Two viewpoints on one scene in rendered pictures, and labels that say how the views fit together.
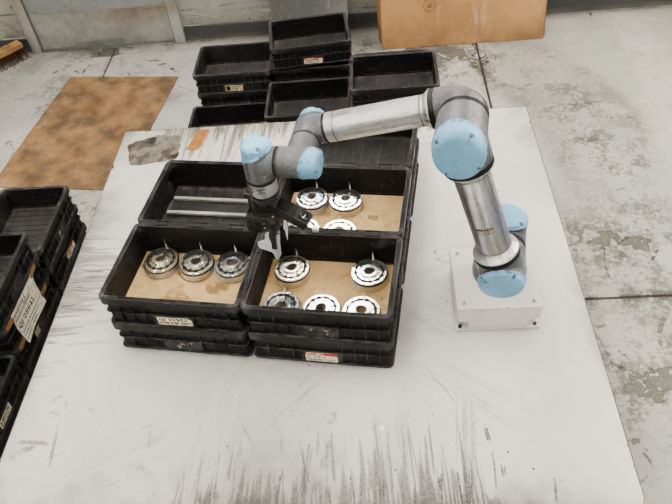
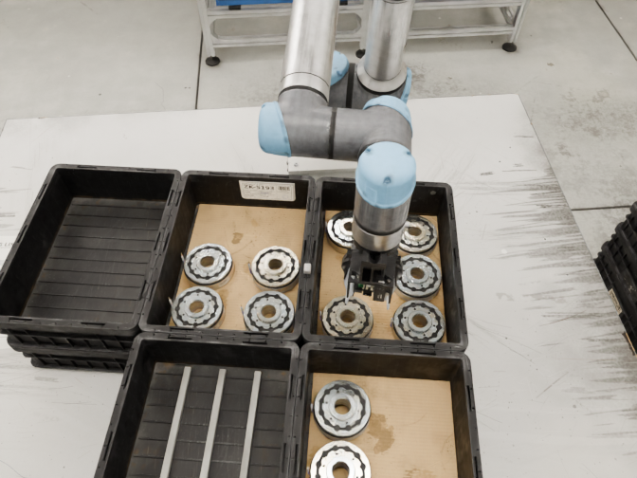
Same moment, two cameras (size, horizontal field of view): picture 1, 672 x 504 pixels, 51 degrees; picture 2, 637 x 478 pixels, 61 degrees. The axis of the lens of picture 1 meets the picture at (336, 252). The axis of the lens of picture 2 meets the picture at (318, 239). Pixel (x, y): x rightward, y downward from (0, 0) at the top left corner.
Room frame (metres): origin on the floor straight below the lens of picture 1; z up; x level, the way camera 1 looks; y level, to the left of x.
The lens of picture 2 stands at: (1.53, 0.61, 1.81)
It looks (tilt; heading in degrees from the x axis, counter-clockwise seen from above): 54 degrees down; 259
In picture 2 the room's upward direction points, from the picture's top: straight up
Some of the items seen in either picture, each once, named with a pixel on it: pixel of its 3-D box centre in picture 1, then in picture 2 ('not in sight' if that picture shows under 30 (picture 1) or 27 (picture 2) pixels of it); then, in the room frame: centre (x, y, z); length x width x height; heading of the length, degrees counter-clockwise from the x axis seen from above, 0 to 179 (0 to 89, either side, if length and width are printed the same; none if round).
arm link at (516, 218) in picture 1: (503, 231); (326, 83); (1.32, -0.45, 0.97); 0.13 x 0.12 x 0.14; 164
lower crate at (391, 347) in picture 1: (329, 310); not in sight; (1.30, 0.04, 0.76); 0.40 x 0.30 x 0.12; 76
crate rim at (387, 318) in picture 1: (323, 273); (383, 256); (1.30, 0.04, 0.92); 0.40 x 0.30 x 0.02; 76
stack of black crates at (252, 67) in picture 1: (240, 86); not in sight; (3.28, 0.39, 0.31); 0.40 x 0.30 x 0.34; 84
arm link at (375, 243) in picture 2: (262, 185); (380, 225); (1.36, 0.16, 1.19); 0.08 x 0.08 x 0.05
